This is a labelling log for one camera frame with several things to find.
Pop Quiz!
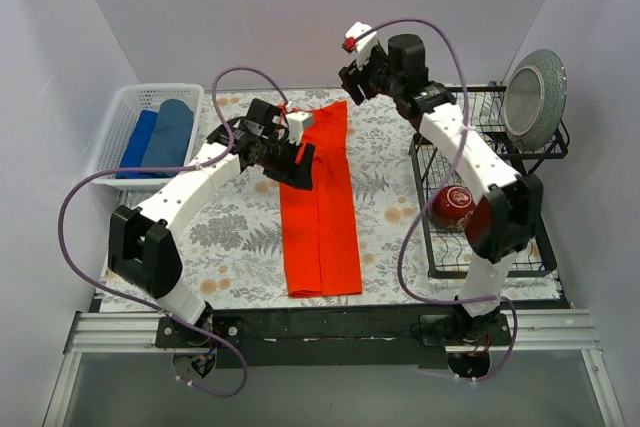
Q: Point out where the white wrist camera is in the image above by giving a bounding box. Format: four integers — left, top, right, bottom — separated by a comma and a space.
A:
342, 22, 379, 70
285, 110, 314, 145

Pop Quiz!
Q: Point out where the grey patterned plate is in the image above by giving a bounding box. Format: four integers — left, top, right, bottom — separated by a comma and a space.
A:
502, 49, 567, 152

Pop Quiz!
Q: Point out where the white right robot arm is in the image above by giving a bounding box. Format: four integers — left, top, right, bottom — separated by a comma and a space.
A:
339, 22, 543, 345

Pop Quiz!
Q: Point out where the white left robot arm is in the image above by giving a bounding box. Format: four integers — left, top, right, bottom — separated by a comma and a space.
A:
107, 99, 315, 347

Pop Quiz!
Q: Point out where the black wire dish rack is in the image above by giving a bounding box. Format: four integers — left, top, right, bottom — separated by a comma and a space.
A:
409, 80, 571, 281

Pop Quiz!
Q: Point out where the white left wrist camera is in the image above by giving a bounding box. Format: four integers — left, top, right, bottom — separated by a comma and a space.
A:
285, 110, 314, 145

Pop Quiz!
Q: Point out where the grey blue rolled shirt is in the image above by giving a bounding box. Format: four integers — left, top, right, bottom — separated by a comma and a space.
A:
141, 99, 194, 167

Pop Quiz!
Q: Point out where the royal blue rolled shirt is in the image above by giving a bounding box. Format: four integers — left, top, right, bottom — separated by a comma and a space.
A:
119, 110, 158, 169

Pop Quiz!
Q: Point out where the white plastic basket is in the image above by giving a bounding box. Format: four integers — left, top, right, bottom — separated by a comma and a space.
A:
88, 83, 204, 175

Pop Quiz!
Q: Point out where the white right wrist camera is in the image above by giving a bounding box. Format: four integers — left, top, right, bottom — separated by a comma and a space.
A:
342, 22, 379, 70

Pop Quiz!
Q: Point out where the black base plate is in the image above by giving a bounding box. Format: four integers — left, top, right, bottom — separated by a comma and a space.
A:
154, 304, 514, 368

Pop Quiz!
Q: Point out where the red bowl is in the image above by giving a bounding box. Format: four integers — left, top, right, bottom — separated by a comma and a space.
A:
431, 185, 476, 231

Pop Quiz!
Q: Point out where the orange t shirt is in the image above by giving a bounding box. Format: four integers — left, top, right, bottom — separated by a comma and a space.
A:
279, 100, 363, 298

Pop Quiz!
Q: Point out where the aluminium frame rail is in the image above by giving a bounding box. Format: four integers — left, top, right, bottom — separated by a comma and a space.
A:
44, 309, 624, 426

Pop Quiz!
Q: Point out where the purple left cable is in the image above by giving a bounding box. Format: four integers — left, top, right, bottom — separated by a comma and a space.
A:
57, 65, 296, 397

